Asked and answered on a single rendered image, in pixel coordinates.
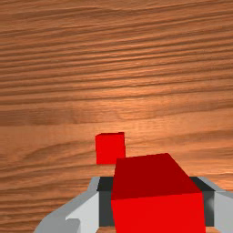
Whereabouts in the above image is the red cube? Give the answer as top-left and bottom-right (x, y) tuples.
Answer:
(110, 152), (207, 233)
(95, 131), (127, 166)

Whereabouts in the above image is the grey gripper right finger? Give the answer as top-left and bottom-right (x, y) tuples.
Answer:
(189, 176), (233, 233)

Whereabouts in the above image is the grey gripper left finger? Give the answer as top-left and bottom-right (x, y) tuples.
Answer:
(33, 176), (117, 233)

